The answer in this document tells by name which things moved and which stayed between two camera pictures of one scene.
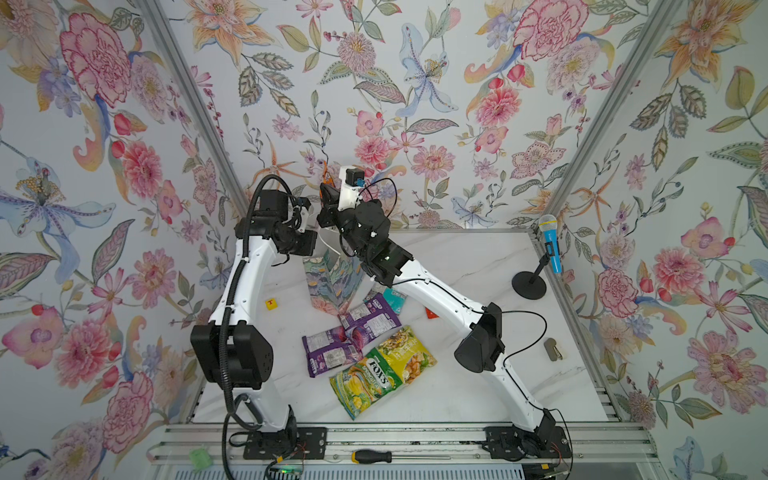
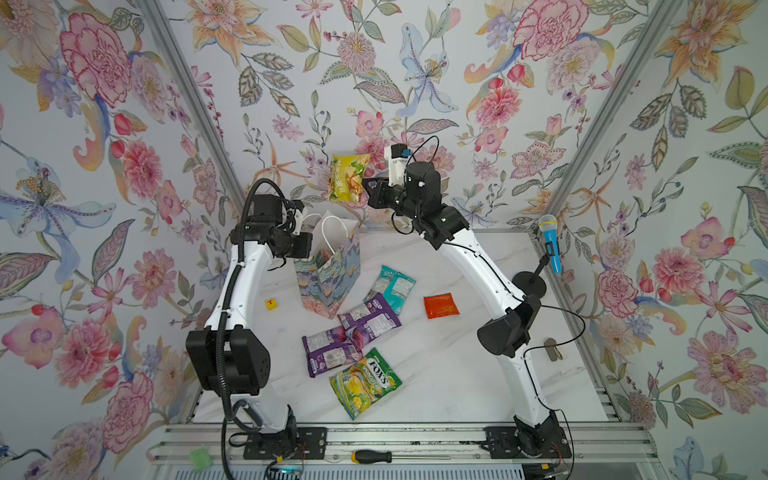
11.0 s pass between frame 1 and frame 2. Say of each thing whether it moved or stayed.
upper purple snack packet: stayed
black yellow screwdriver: stayed
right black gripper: moved
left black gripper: stayed
